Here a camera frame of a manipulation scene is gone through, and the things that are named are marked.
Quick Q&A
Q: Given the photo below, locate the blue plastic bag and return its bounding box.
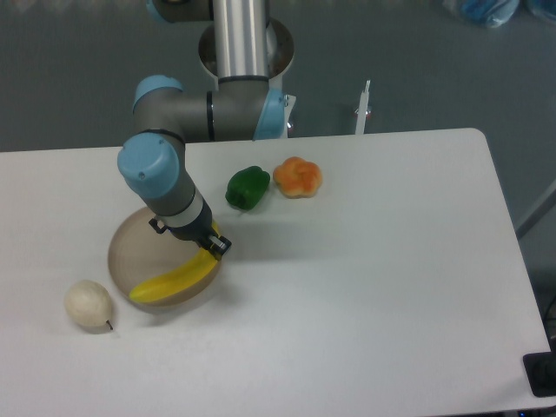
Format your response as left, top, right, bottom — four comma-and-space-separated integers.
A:
442, 0, 555, 29

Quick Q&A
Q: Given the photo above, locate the white metal post right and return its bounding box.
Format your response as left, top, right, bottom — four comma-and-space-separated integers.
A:
354, 79, 371, 135

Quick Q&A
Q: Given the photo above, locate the white toy pear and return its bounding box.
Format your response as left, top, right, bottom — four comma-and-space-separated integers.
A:
63, 280, 114, 334

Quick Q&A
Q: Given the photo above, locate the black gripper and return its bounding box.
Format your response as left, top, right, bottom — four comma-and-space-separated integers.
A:
149, 203, 231, 260

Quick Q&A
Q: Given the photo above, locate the beige round plate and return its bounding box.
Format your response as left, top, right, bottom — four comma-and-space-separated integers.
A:
108, 208, 220, 308

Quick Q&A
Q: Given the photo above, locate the green toy bell pepper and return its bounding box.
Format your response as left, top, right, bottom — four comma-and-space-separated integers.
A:
225, 166, 270, 211

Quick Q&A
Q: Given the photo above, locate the yellow toy banana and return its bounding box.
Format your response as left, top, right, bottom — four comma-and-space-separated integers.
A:
125, 233, 220, 305

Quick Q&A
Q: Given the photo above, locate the orange toy bread roll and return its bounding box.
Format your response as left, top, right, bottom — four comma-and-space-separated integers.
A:
273, 156, 322, 198

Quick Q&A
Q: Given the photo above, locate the black device at edge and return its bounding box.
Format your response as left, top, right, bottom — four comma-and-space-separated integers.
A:
523, 352, 555, 398

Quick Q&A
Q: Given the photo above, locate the grey table leg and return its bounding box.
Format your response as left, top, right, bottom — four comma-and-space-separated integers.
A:
514, 181, 556, 240

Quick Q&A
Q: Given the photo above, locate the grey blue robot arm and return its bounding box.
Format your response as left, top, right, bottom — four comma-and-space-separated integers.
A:
117, 1, 285, 259

